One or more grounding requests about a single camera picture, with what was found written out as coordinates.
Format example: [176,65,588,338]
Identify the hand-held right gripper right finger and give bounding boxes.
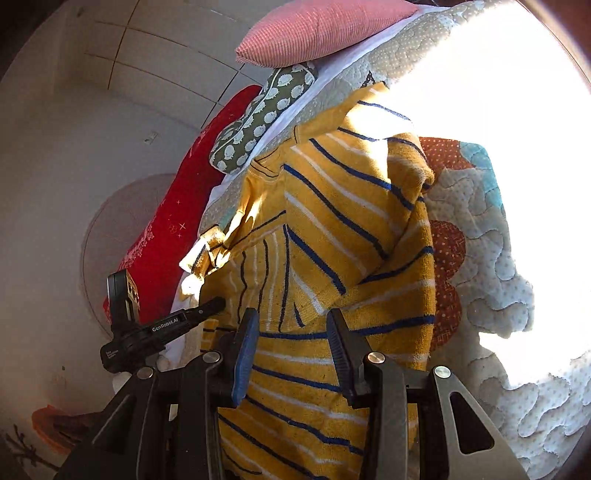
[325,308,532,480]

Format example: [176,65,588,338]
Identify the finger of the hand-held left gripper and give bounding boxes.
[185,296,227,325]

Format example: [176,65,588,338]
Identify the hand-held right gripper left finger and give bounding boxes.
[53,307,260,480]

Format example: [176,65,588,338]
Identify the yellow striped knit sweater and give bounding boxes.
[179,82,437,480]

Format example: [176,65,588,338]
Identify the red printed blanket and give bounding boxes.
[102,84,264,325]

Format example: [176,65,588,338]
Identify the orange object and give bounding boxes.
[31,405,100,456]

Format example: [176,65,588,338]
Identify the round grey rug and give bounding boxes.
[81,173,178,333]

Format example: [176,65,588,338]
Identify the patchwork quilted blanket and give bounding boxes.
[198,0,591,480]

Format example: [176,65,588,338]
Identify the green patterned pillow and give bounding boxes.
[209,63,319,175]

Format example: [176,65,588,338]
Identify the pink checked pillow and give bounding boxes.
[235,0,428,68]

